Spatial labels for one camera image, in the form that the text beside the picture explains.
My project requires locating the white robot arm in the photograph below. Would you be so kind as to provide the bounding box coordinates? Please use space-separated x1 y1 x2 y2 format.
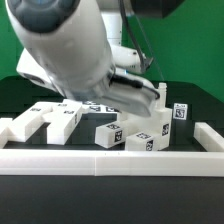
5 0 184 117

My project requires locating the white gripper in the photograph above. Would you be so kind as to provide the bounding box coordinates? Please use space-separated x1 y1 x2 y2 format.
78 74 160 117

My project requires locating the white chair seat part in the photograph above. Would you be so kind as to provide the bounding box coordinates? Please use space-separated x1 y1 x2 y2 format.
117 82 172 151

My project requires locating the white tagged flat board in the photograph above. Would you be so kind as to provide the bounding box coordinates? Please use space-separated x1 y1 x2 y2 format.
61 98 121 116

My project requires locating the white fence frame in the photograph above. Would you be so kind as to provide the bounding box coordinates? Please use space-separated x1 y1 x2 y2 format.
0 118 224 177

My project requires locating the white short tagged block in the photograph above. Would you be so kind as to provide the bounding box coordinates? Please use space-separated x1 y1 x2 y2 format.
94 119 138 149

